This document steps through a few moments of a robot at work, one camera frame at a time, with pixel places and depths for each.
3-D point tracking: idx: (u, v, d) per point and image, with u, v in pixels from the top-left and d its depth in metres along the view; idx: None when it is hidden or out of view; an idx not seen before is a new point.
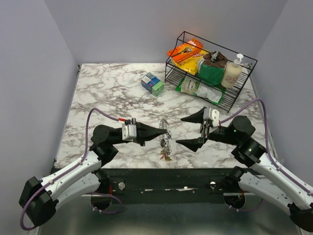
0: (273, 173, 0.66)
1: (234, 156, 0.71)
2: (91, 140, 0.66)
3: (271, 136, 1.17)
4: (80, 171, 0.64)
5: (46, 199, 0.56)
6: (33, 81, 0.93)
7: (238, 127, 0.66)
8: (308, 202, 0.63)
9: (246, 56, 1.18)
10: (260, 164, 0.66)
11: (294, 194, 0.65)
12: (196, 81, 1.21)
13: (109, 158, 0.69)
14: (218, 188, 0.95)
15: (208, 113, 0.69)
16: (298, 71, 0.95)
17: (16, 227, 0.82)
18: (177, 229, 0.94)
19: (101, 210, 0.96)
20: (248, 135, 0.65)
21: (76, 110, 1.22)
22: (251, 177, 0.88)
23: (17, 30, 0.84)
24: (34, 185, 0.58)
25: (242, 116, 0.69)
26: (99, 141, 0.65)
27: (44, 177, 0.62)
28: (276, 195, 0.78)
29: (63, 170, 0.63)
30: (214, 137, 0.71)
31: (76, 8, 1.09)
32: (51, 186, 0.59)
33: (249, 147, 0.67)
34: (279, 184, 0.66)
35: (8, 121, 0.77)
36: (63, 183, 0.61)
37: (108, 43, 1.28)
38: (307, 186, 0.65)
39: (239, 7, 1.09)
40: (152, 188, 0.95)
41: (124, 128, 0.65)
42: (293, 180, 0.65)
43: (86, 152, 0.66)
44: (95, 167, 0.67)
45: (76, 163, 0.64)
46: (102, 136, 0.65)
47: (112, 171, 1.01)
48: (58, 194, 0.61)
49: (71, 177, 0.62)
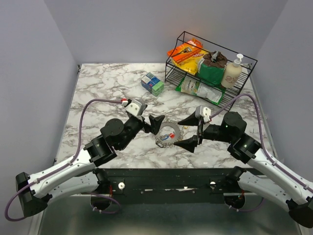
0: (269, 169, 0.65)
1: (230, 152, 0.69)
2: (102, 131, 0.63)
3: (271, 136, 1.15)
4: (71, 171, 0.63)
5: (28, 199, 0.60)
6: (32, 82, 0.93)
7: (229, 122, 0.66)
8: (305, 197, 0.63)
9: (246, 56, 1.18)
10: (256, 159, 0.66)
11: (290, 188, 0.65)
12: (196, 81, 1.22)
13: (102, 162, 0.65)
14: (218, 188, 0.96)
15: (198, 111, 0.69)
16: (299, 70, 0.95)
17: (16, 226, 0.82)
18: (177, 228, 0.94)
19: (102, 210, 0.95)
20: (240, 130, 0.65)
21: (76, 110, 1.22)
22: (250, 176, 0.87)
23: (16, 30, 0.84)
24: (22, 181, 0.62)
25: (232, 112, 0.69)
26: (109, 133, 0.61)
27: (33, 174, 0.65)
28: (274, 192, 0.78)
29: (51, 170, 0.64)
30: (208, 136, 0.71)
31: (76, 8, 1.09)
32: (35, 186, 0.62)
33: (244, 143, 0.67)
34: (275, 178, 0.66)
35: (8, 120, 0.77)
36: (49, 184, 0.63)
37: (109, 43, 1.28)
38: (303, 180, 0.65)
39: (239, 7, 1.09)
40: (152, 188, 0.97)
41: (131, 105, 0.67)
42: (290, 176, 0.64)
43: (78, 152, 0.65)
44: (88, 168, 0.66)
45: (65, 163, 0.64)
46: (115, 130, 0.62)
47: (112, 170, 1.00)
48: (41, 193, 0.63)
49: (56, 178, 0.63)
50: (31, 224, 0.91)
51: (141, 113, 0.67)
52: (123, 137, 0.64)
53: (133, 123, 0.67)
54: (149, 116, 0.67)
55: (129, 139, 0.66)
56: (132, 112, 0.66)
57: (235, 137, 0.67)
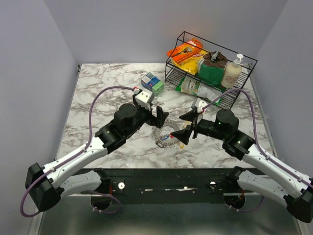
0: (262, 162, 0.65)
1: (224, 150, 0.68)
2: (117, 114, 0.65)
3: (271, 136, 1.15)
4: (86, 157, 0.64)
5: (47, 186, 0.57)
6: (32, 82, 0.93)
7: (222, 118, 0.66)
8: (299, 189, 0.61)
9: (246, 56, 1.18)
10: (249, 154, 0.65)
11: (284, 181, 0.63)
12: (196, 81, 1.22)
13: (113, 148, 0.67)
14: (218, 188, 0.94)
15: (195, 103, 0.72)
16: (299, 70, 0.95)
17: (16, 226, 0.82)
18: (177, 228, 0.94)
19: (102, 210, 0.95)
20: (233, 127, 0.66)
21: (76, 110, 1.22)
22: (249, 175, 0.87)
23: (17, 31, 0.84)
24: (37, 172, 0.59)
25: (224, 109, 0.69)
26: (124, 115, 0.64)
27: (46, 164, 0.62)
28: (272, 188, 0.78)
29: (64, 158, 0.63)
30: (202, 130, 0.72)
31: (76, 8, 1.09)
32: (53, 174, 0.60)
33: (238, 140, 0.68)
34: (269, 172, 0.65)
35: (8, 120, 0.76)
36: (65, 172, 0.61)
37: (109, 43, 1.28)
38: (297, 174, 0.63)
39: (239, 7, 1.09)
40: (152, 188, 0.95)
41: (142, 93, 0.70)
42: (283, 168, 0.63)
43: (91, 139, 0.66)
44: (99, 155, 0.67)
45: (80, 149, 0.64)
46: (129, 112, 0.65)
47: (112, 171, 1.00)
48: (57, 182, 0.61)
49: (73, 166, 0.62)
50: (31, 224, 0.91)
51: (149, 102, 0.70)
52: (132, 122, 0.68)
53: (141, 112, 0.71)
54: (157, 107, 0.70)
55: (136, 128, 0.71)
56: (142, 99, 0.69)
57: (229, 134, 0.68)
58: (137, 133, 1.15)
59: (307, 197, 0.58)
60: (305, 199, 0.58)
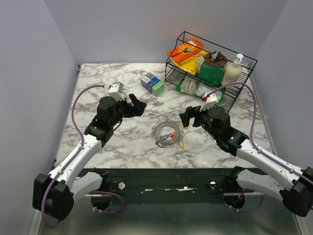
0: (255, 155, 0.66)
1: (219, 145, 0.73)
2: (100, 106, 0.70)
3: (271, 136, 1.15)
4: (86, 152, 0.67)
5: (62, 186, 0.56)
6: (32, 82, 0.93)
7: (212, 115, 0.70)
8: (290, 180, 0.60)
9: (246, 56, 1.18)
10: (241, 148, 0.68)
11: (276, 174, 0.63)
12: (196, 81, 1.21)
13: (105, 139, 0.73)
14: (218, 188, 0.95)
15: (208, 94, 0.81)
16: (299, 70, 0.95)
17: (16, 226, 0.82)
18: (177, 228, 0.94)
19: (101, 210, 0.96)
20: (223, 123, 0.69)
21: (76, 110, 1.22)
22: (248, 173, 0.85)
23: (17, 31, 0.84)
24: (45, 180, 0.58)
25: (217, 106, 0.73)
26: (107, 106, 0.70)
27: (51, 172, 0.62)
28: (269, 184, 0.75)
29: (65, 160, 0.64)
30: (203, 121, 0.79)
31: (76, 8, 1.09)
32: (62, 176, 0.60)
33: (231, 135, 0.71)
34: (262, 166, 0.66)
35: (8, 120, 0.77)
36: (73, 171, 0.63)
37: (109, 43, 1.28)
38: (289, 165, 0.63)
39: (240, 7, 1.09)
40: (152, 188, 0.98)
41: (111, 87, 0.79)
42: (274, 160, 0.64)
43: (83, 137, 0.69)
44: (96, 149, 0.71)
45: (78, 148, 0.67)
46: (110, 103, 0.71)
47: (112, 170, 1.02)
48: (69, 182, 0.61)
49: (77, 163, 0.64)
50: (31, 223, 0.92)
51: (120, 91, 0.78)
52: (113, 112, 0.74)
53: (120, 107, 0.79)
54: (129, 94, 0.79)
55: (117, 118, 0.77)
56: (112, 90, 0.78)
57: (221, 130, 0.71)
58: (137, 133, 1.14)
59: (298, 188, 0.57)
60: (297, 190, 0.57)
